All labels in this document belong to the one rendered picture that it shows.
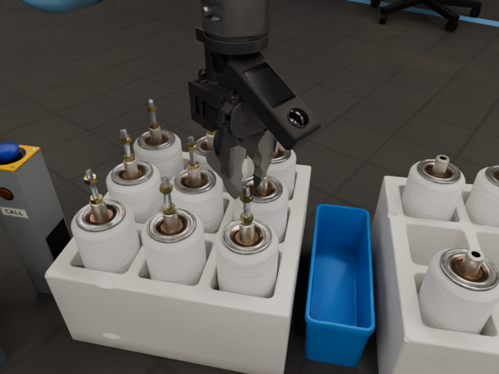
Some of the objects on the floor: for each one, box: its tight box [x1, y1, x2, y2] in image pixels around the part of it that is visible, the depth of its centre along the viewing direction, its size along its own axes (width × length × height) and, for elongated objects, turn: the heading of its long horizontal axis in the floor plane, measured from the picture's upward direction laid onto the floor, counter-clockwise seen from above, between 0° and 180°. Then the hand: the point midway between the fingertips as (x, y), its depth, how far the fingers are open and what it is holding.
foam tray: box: [45, 151, 311, 374], centre depth 83 cm, size 39×39×18 cm
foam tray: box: [371, 176, 499, 374], centre depth 75 cm, size 39×39×18 cm
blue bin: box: [304, 204, 375, 367], centre depth 80 cm, size 30×11×12 cm, turn 169°
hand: (249, 187), depth 56 cm, fingers open, 3 cm apart
